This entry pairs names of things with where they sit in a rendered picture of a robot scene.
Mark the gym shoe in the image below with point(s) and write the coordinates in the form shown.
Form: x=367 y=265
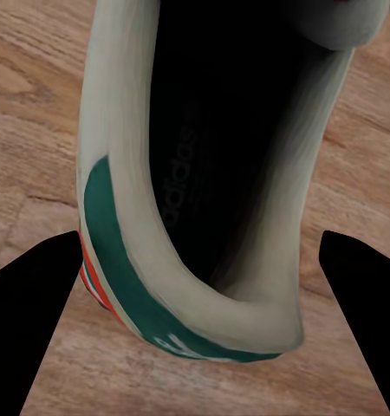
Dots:
x=200 y=124

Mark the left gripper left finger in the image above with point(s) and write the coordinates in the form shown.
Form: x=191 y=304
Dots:
x=33 y=292

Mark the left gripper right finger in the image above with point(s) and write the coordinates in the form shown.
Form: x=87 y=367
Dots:
x=359 y=276

